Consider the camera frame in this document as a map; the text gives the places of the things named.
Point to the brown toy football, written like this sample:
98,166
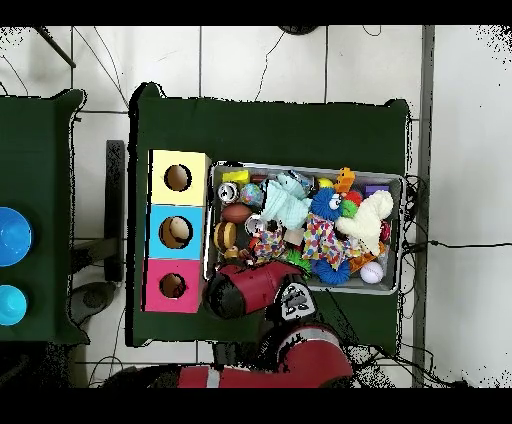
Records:
236,213

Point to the blue plastic cup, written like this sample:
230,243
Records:
11,304

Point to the black flat panel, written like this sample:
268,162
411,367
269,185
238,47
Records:
115,200

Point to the black rod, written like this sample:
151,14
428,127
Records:
56,47

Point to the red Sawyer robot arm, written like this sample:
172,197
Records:
260,286

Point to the orange plastic toy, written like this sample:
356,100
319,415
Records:
344,180

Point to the small globe ball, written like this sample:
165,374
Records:
252,194

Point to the dark green table cloth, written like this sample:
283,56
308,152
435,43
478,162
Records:
280,128
36,160

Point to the mint green waffle cloth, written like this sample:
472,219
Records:
286,204

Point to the blue plastic bowl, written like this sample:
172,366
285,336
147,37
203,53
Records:
14,236

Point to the wooden toy hamburger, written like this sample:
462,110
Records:
224,235

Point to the wooden box with three holes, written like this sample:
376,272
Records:
156,224

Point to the polka-dot fabric cloth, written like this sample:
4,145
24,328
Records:
320,238

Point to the cream waffle cloth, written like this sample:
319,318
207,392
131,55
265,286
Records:
364,224

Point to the blue spiky rubber ball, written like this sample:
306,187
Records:
324,204

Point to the dark grey stand foot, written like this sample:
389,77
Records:
94,298

